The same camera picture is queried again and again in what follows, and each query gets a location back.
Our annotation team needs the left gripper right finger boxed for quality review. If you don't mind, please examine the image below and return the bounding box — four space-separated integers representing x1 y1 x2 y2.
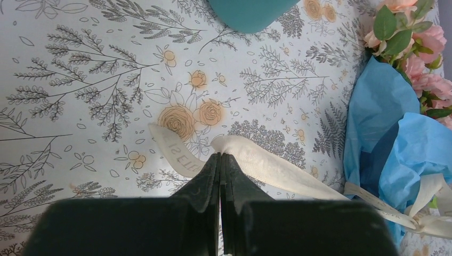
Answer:
220 154 398 255

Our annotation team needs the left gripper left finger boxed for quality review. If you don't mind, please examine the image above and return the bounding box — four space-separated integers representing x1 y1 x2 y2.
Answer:
23 154 221 255

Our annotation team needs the cream ribbon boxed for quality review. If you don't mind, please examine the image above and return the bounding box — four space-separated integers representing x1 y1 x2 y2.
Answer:
148 123 452 239

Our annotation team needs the blue wrapping paper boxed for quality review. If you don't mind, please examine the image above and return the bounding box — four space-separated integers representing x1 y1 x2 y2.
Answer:
343 58 451 242

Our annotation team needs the pink flowers bunch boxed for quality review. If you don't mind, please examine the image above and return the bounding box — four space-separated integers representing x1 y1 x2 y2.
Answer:
364 1 451 129

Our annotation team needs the teal ceramic vase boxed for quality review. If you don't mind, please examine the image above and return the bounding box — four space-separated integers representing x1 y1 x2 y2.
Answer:
208 0 299 34

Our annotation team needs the floral patterned table mat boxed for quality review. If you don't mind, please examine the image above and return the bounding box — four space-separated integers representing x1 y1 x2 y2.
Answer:
0 0 452 256

